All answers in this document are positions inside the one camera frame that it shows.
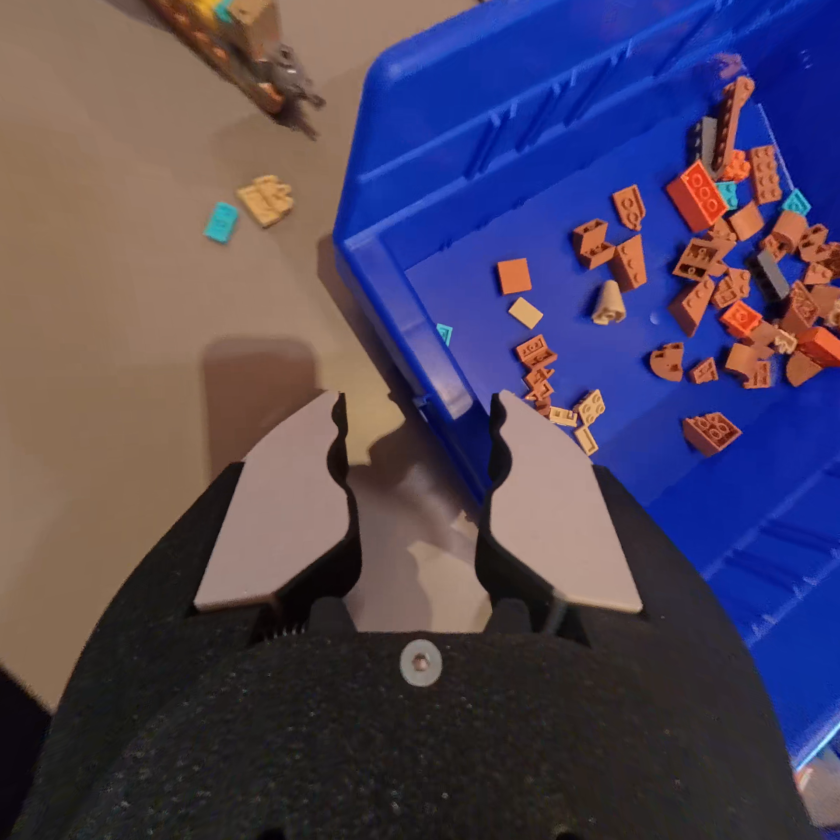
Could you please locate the partly built lego boat model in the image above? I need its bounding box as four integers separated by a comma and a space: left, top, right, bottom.
144, 0, 327, 140

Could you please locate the pile of lego bricks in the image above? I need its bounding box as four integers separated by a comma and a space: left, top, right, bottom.
495, 75, 840, 460

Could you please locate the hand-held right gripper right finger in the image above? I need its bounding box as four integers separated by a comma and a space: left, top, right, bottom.
474, 389, 644, 614

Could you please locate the blue plastic bin holding bricks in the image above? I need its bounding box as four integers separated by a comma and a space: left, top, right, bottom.
331, 0, 840, 775

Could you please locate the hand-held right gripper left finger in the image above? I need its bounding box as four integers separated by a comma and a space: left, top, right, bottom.
193, 390, 364, 611

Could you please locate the tan lego piece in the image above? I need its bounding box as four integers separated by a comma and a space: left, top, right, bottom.
235, 174, 295, 229

